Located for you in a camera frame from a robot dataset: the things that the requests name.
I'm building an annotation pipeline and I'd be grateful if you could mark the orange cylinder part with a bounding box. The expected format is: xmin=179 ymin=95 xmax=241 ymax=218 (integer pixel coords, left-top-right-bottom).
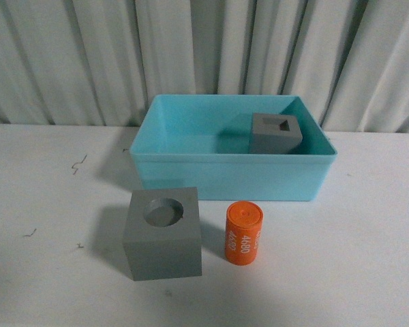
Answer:
xmin=224 ymin=201 xmax=263 ymax=266

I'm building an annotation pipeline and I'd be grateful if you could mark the light blue plastic box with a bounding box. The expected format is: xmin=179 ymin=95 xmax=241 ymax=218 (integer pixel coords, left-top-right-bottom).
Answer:
xmin=130 ymin=95 xmax=337 ymax=201

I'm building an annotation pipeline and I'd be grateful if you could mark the gray cube with round hole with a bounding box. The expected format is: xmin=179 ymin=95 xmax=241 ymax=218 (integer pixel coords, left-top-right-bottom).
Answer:
xmin=122 ymin=187 xmax=202 ymax=281

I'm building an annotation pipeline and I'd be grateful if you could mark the white pleated curtain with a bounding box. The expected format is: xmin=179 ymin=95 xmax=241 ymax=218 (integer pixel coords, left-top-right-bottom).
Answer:
xmin=0 ymin=1 xmax=409 ymax=133

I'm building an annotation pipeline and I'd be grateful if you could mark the gray cube with rectangular slot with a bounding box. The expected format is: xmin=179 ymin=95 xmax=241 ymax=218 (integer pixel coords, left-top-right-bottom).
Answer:
xmin=249 ymin=113 xmax=303 ymax=154

